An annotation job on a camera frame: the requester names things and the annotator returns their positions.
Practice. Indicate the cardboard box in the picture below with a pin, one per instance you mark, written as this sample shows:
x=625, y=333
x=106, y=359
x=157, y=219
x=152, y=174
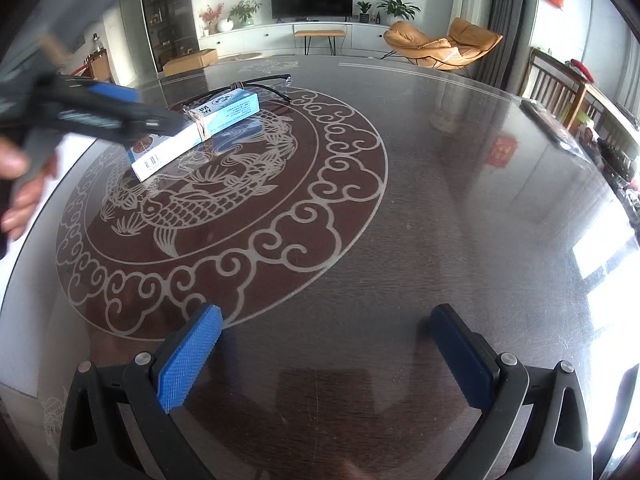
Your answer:
x=190, y=62

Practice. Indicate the round beige floor mat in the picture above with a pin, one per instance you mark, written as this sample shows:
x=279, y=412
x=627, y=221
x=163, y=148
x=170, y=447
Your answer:
x=240, y=56

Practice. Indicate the red flower plant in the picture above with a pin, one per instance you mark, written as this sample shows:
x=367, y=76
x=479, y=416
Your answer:
x=210, y=15

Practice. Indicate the dark patterned desktop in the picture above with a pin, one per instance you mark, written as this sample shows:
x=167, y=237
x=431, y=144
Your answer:
x=450, y=185

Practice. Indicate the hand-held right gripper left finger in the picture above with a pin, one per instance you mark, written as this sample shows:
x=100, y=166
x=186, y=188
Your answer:
x=192, y=355

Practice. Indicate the red cloth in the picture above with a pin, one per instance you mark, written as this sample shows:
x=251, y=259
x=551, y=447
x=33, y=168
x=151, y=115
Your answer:
x=580, y=70

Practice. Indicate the wooden chair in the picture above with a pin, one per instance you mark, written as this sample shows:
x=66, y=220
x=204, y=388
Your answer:
x=555, y=85

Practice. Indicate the white television cabinet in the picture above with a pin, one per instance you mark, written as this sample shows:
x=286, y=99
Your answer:
x=270, y=37

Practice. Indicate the green potted plant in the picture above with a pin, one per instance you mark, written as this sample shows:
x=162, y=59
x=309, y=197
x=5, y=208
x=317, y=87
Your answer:
x=244, y=12

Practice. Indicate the wooden bench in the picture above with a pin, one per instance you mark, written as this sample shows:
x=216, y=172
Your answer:
x=320, y=33

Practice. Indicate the white round vase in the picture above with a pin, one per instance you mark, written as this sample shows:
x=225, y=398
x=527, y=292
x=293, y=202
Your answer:
x=225, y=26

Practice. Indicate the dark flat device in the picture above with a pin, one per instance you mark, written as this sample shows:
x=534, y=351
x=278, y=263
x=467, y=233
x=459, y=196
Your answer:
x=547, y=120

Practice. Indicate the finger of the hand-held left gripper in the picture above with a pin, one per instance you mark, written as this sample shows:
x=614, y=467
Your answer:
x=125, y=122
x=110, y=95

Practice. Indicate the small potted plant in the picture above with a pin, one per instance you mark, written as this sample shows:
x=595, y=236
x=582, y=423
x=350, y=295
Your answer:
x=364, y=9

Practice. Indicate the tan elastic band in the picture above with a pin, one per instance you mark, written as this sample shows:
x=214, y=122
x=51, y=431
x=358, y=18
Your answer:
x=201, y=127

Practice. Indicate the grey curtain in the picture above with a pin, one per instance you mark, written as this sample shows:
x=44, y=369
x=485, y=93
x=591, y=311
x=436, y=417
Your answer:
x=510, y=20

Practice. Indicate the person's left hand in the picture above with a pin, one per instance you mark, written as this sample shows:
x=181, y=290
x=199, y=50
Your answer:
x=12, y=162

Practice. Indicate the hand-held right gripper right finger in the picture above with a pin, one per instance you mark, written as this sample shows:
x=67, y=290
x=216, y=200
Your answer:
x=462, y=360

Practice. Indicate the black glasses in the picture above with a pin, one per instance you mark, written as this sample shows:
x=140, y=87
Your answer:
x=270, y=78

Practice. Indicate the dark glass display cabinet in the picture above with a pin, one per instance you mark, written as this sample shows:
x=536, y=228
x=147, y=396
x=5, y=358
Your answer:
x=170, y=10

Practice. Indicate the orange lounge chair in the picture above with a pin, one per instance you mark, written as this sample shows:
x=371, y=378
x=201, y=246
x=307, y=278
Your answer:
x=430, y=47

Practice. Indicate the large leafy potted plant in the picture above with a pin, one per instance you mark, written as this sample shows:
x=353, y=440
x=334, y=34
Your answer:
x=395, y=7

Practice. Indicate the wooden sideboard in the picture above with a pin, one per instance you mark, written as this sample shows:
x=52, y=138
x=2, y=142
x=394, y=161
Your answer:
x=100, y=65

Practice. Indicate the black television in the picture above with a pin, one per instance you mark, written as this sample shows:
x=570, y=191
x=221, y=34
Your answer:
x=312, y=0

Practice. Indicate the blue and white box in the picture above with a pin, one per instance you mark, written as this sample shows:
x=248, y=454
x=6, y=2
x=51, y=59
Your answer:
x=220, y=110

